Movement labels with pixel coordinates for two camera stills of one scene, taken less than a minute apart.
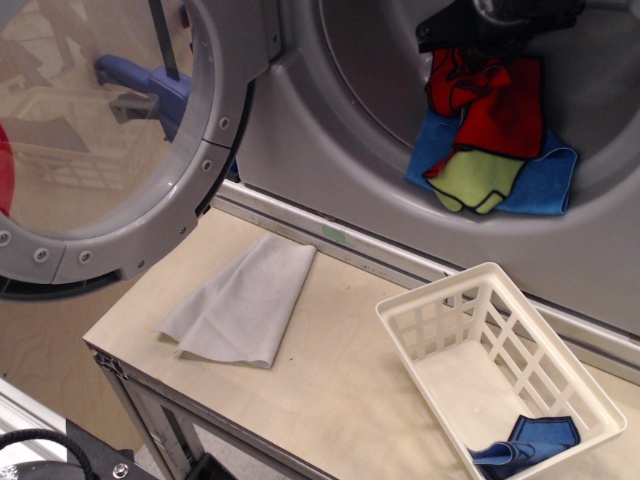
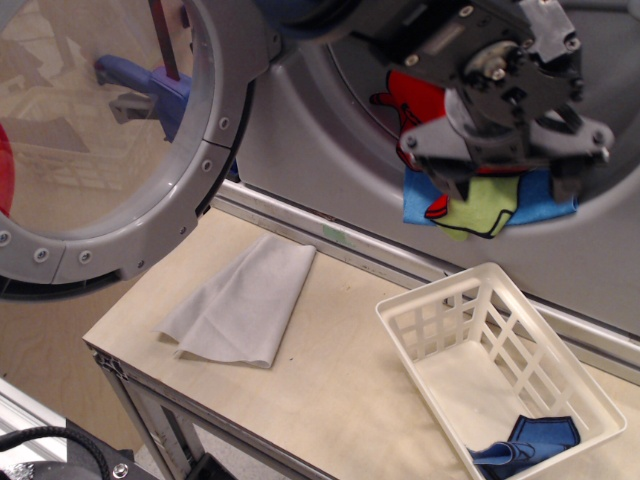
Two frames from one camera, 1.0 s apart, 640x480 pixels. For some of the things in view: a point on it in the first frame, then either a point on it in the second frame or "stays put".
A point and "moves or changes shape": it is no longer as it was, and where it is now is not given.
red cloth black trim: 500,101 moves or changes shape
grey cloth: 242,313 stays put
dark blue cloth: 532,439 stays put
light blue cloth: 543,186 moves or changes shape
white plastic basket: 488,361 stays put
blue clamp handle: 172,95 stays put
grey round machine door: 118,119 stays put
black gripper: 494,28 → 509,123
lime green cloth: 476,179 moves or changes shape
